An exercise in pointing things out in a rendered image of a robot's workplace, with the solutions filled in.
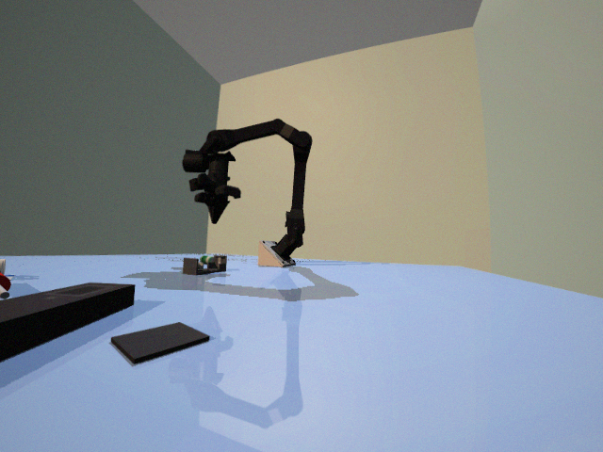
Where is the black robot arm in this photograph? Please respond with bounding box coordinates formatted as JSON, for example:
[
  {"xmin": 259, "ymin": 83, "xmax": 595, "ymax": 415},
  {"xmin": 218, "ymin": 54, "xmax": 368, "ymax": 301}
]
[{"xmin": 183, "ymin": 119, "xmax": 313, "ymax": 261}]

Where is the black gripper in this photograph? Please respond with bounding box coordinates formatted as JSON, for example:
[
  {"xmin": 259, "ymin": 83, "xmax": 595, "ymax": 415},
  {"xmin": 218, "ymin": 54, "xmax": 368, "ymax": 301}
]
[{"xmin": 194, "ymin": 170, "xmax": 241, "ymax": 224}]

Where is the black rectangular bar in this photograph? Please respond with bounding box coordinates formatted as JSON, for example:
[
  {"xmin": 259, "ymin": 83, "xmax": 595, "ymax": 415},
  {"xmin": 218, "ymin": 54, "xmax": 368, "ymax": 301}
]
[{"xmin": 0, "ymin": 282, "xmax": 136, "ymax": 361}]

